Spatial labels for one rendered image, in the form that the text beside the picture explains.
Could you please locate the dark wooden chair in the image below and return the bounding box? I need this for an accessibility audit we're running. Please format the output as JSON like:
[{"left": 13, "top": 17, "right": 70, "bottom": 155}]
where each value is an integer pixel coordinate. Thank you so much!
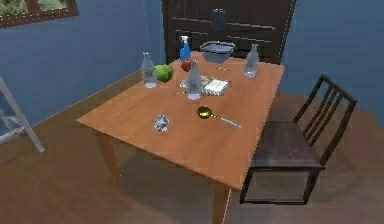
[{"left": 239, "top": 73, "right": 359, "bottom": 206}]

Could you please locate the golden ladle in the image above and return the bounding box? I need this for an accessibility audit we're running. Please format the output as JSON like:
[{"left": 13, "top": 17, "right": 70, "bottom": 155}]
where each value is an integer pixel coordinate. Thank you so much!
[{"left": 196, "top": 105, "right": 243, "bottom": 129}]

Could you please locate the orange wooden table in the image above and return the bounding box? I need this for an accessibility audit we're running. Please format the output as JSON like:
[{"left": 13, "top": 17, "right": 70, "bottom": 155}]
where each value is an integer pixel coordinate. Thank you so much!
[{"left": 75, "top": 50, "right": 286, "bottom": 224}]

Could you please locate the clear glass bottle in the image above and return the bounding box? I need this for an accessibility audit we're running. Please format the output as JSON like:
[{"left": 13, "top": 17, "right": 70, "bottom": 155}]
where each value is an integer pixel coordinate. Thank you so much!
[
  {"left": 141, "top": 51, "right": 158, "bottom": 89},
  {"left": 243, "top": 43, "right": 260, "bottom": 79},
  {"left": 185, "top": 59, "right": 203, "bottom": 101}
]

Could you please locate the crumpled silver foil ball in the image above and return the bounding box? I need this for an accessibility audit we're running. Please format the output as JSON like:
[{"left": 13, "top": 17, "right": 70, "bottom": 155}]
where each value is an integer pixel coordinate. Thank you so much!
[{"left": 153, "top": 114, "right": 171, "bottom": 132}]

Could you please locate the white book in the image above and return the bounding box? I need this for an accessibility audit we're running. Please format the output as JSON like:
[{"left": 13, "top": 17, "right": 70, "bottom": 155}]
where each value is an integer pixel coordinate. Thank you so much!
[{"left": 179, "top": 75, "right": 232, "bottom": 97}]

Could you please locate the blue spray bottle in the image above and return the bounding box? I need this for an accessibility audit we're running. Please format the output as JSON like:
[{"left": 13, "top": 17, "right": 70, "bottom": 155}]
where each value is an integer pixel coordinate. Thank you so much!
[{"left": 179, "top": 35, "right": 192, "bottom": 62}]

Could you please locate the grey bowl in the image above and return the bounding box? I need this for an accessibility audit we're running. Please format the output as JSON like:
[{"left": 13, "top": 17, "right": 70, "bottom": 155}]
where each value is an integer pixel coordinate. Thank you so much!
[{"left": 199, "top": 40, "right": 236, "bottom": 65}]

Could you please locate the dark wooden cupboard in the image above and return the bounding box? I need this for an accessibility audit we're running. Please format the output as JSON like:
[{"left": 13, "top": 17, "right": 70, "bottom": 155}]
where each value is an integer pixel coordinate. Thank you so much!
[{"left": 161, "top": 0, "right": 298, "bottom": 66}]

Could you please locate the white slanted frame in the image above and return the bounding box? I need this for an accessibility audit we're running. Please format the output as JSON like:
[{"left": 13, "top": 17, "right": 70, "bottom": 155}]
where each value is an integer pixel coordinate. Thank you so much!
[{"left": 0, "top": 75, "right": 46, "bottom": 154}]

